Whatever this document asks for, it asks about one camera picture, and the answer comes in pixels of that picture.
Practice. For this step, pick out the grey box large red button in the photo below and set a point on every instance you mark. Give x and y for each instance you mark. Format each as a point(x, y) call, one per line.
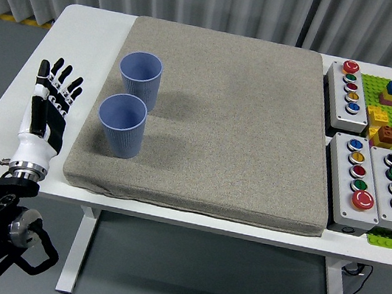
point(339, 207)

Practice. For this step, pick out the grey five-button control box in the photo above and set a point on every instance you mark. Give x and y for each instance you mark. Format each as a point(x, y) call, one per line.
point(353, 119)

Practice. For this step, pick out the blue ribbed plastic cup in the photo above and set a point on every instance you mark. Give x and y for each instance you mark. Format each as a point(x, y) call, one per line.
point(123, 113)
point(141, 71)

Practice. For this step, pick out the yellow toy brick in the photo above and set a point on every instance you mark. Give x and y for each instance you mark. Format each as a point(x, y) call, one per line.
point(386, 99)
point(377, 115)
point(372, 132)

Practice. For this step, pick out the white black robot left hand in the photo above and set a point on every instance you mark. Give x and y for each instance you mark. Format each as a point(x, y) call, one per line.
point(33, 147)

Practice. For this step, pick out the brown toy brick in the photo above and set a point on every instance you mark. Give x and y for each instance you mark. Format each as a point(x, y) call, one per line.
point(388, 134)

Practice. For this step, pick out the grey-brown fabric mat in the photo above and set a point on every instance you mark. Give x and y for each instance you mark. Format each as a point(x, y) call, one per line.
point(222, 121)

